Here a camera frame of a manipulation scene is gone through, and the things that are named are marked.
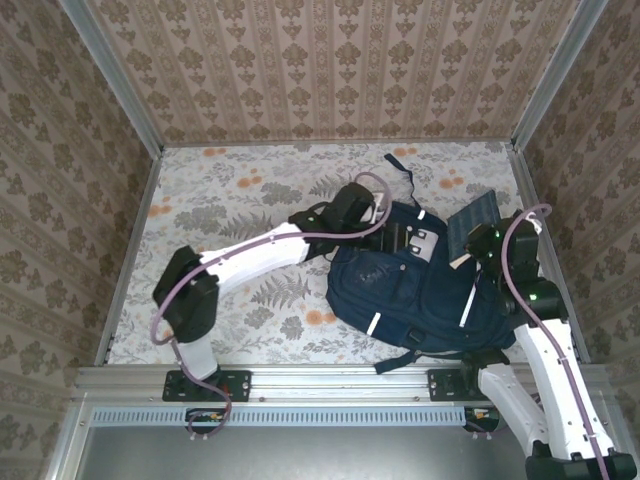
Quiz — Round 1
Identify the blue book with barcode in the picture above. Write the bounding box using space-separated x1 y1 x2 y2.
446 188 501 274

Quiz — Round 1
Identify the navy blue backpack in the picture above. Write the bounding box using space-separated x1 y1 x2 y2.
324 152 519 376

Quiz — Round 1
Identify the floral tablecloth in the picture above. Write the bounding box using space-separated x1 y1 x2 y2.
107 142 571 366

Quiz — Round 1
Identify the black connector with orange plug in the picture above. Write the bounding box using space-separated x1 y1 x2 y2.
185 407 227 436
463 406 501 434

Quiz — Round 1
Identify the grey metal sheet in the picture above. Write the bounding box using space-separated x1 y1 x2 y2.
47 403 640 480

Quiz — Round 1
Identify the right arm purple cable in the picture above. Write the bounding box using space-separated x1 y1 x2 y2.
502 203 614 480

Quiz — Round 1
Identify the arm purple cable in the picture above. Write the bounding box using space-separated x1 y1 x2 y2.
502 203 614 480
151 171 394 444

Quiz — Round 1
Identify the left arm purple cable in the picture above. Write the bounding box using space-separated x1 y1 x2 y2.
151 171 394 444

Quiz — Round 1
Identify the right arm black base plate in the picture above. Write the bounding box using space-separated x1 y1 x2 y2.
427 368 484 403

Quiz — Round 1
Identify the aluminium corner post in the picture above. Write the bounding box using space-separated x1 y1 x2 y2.
58 0 165 154
512 0 610 149

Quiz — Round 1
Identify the long aluminium frame rail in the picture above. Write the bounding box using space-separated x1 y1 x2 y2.
74 363 612 404

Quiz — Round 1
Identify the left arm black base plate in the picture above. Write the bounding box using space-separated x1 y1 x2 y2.
162 368 252 403

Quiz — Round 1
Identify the grey slotted cable duct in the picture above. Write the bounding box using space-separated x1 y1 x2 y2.
91 405 469 428

